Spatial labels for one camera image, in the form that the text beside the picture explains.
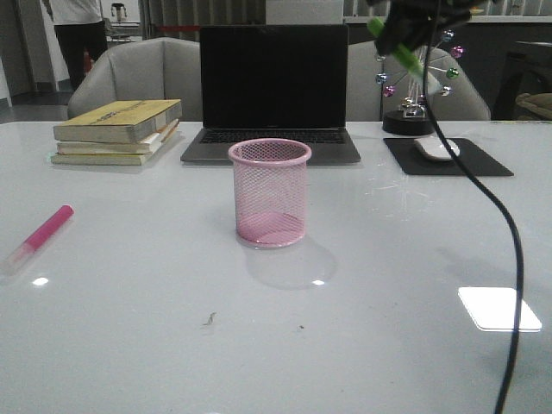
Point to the black mouse pad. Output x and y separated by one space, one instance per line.
412 161

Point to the pink highlighter pen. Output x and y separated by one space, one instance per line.
21 255

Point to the grey laptop computer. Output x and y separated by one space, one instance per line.
274 81

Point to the middle white book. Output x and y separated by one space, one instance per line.
149 145

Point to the ferris wheel desk ornament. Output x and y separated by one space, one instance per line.
410 117

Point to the right grey armchair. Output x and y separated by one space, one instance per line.
375 87

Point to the white box behind laptop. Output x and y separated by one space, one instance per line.
304 12

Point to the left grey armchair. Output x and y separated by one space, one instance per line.
161 68

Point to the green highlighter pen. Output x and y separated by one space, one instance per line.
407 59

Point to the pink mesh pen holder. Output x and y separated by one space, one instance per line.
270 189

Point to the person in background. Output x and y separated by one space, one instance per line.
79 27

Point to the white computer mouse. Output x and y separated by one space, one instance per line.
432 148

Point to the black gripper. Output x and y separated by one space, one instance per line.
411 24

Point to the top yellow book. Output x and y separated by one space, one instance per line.
126 121

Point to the grey armchair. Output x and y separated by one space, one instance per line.
375 87
161 68

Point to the bottom pale book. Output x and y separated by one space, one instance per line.
102 159

